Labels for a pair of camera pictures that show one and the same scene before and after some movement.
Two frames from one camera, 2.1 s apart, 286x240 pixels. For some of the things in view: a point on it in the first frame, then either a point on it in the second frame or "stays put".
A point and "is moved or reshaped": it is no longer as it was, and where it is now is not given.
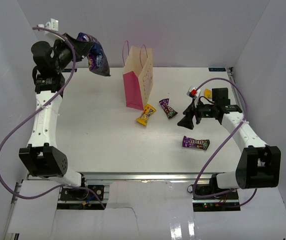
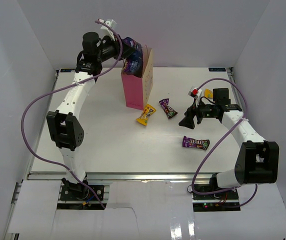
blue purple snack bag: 97,61 is moved or reshaped
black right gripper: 187,122 stays put
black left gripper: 81,48 → 115,44
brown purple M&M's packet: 169,111 stays put
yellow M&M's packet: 148,111 stays put
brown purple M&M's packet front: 200,144 stays put
